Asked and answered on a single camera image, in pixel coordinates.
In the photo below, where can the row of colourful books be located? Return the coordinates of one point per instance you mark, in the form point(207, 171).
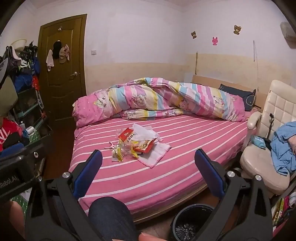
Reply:
point(279, 208)

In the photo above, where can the white air conditioner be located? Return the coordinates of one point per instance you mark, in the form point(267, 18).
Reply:
point(288, 32)

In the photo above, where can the clear plastic wrapper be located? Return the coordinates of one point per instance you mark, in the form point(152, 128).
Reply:
point(126, 148)

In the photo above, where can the small white bottle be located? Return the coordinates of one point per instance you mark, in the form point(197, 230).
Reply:
point(22, 126)

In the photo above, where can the white tissue paper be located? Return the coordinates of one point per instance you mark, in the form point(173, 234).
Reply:
point(143, 131)

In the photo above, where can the black storage shelf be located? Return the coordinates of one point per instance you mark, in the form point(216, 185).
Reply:
point(30, 109)

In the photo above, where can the dark blue pillow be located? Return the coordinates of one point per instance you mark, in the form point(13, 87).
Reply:
point(245, 97)

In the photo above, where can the brown wooden door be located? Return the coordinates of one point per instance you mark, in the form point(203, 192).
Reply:
point(67, 97)

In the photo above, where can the light blue clothes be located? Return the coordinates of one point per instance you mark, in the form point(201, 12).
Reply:
point(283, 150)

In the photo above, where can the olive green object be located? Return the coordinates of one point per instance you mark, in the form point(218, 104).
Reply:
point(7, 97)

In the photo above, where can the bed with pink striped sheet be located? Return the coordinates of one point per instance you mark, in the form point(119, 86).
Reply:
point(185, 150)

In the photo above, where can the blue face mask packet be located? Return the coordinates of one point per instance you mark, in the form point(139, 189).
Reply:
point(257, 141)

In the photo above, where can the tan cap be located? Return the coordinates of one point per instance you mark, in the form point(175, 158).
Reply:
point(62, 56)

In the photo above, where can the pink cartoon print comforter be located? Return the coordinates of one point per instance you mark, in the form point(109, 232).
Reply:
point(150, 97)

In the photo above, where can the pink and white hanging cloth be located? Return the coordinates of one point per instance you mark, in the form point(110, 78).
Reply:
point(67, 49)

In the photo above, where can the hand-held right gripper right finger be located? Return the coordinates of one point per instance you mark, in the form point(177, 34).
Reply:
point(208, 171)

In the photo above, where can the person's left forearm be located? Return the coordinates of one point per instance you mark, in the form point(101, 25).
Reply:
point(11, 215)

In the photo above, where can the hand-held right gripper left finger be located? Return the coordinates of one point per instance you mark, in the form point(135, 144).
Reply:
point(89, 171)

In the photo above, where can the pile of hanging clothes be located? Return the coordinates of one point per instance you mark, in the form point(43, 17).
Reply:
point(25, 67)

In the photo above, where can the person's leg in jeans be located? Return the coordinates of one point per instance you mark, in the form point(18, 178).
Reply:
point(108, 217)

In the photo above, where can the pink rabbit wall sticker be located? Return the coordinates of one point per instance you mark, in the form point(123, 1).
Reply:
point(215, 41)

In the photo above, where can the white light switch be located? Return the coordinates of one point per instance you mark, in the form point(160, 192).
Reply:
point(93, 52)

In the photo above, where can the white cloth with pink edge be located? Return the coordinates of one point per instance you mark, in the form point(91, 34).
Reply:
point(155, 153)

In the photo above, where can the white plastic basin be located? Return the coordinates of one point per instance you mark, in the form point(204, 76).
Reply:
point(17, 44)

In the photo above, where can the wooden headboard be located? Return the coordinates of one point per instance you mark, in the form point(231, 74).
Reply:
point(208, 81)

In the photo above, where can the white padded office chair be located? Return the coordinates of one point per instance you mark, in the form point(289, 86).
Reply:
point(261, 162)

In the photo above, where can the red cloth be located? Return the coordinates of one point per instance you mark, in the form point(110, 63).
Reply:
point(8, 134)

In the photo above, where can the red and yellow snack packet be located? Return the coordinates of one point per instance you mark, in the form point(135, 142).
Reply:
point(143, 146)

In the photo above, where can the small white plastic piece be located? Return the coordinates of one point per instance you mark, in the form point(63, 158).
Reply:
point(109, 146)

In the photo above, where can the brown bear wall sticker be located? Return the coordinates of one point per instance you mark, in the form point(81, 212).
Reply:
point(237, 29)
point(193, 34)

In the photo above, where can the black cap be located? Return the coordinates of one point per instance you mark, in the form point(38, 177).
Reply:
point(56, 49)

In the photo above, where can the dark blue trash bin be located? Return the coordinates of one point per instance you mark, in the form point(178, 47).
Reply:
point(175, 220)

